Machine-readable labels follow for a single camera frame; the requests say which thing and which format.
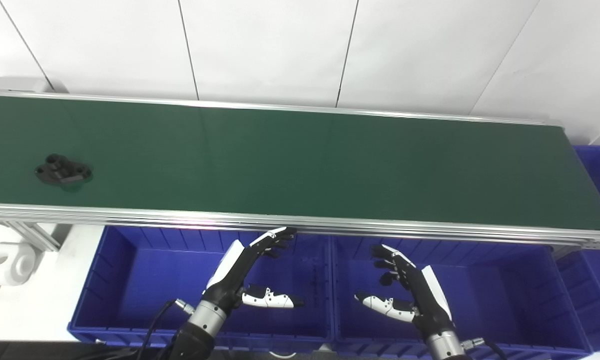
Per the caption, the white plastic block part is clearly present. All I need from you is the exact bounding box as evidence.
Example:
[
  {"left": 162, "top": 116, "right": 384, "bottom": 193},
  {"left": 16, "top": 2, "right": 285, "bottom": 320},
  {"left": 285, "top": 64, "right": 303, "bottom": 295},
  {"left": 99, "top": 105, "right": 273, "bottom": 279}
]
[{"left": 0, "top": 242, "right": 37, "bottom": 287}]

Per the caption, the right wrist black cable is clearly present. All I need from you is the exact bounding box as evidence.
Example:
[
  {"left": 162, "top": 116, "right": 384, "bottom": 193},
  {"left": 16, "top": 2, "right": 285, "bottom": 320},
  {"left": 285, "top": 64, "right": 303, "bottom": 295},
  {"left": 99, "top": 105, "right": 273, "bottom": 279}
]
[{"left": 461, "top": 337, "right": 508, "bottom": 360}]

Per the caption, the green conveyor belt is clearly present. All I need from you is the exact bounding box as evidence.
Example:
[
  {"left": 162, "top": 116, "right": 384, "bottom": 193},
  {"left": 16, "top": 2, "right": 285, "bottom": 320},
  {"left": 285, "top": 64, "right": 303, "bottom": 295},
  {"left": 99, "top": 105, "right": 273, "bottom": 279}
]
[
  {"left": 0, "top": 89, "right": 600, "bottom": 251},
  {"left": 0, "top": 95, "right": 600, "bottom": 232}
]

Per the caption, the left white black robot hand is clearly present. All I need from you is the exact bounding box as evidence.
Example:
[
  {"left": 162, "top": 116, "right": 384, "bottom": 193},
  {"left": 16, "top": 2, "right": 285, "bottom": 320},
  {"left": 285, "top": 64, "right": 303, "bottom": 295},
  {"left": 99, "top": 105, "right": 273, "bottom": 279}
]
[{"left": 202, "top": 227, "right": 305, "bottom": 314}]

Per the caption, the aluminium conveyor leg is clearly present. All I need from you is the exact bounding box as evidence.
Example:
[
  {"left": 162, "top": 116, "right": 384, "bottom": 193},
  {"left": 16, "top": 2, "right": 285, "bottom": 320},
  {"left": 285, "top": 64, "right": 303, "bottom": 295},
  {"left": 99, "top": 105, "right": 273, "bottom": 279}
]
[{"left": 4, "top": 221, "right": 61, "bottom": 252}]

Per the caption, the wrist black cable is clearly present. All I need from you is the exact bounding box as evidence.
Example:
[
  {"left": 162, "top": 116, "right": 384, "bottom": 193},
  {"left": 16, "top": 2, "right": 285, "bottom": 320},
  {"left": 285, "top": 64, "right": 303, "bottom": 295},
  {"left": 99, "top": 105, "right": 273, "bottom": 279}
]
[
  {"left": 461, "top": 337, "right": 508, "bottom": 360},
  {"left": 134, "top": 298, "right": 201, "bottom": 360}
]

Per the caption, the blue plastic bin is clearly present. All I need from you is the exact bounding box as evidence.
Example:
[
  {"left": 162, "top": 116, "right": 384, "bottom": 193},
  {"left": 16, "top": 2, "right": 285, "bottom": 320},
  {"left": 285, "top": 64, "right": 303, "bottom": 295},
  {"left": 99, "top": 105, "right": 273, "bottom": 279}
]
[
  {"left": 330, "top": 235, "right": 593, "bottom": 359},
  {"left": 555, "top": 145, "right": 600, "bottom": 352},
  {"left": 67, "top": 225, "right": 336, "bottom": 354}
]

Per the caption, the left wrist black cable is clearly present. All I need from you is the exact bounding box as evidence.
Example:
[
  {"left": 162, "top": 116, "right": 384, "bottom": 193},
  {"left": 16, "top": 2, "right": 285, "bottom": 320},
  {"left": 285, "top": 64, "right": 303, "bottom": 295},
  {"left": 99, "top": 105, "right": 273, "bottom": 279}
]
[{"left": 134, "top": 298, "right": 201, "bottom": 360}]

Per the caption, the grey conveyor end housing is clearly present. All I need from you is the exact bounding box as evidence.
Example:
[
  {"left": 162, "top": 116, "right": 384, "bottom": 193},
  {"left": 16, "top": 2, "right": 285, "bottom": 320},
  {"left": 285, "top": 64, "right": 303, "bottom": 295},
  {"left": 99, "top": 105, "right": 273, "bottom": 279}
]
[{"left": 0, "top": 76, "right": 56, "bottom": 94}]

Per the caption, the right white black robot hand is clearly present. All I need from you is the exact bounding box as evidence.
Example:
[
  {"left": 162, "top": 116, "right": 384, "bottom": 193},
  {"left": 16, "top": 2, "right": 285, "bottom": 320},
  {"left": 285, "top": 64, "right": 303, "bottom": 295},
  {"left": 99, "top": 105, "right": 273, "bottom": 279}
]
[{"left": 354, "top": 243, "right": 456, "bottom": 337}]

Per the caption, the black flanged metal part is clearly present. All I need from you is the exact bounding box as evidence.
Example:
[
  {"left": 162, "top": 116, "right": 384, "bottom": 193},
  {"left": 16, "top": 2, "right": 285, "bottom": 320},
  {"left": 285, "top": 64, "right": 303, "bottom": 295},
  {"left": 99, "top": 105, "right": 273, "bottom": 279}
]
[{"left": 34, "top": 154, "right": 93, "bottom": 186}]

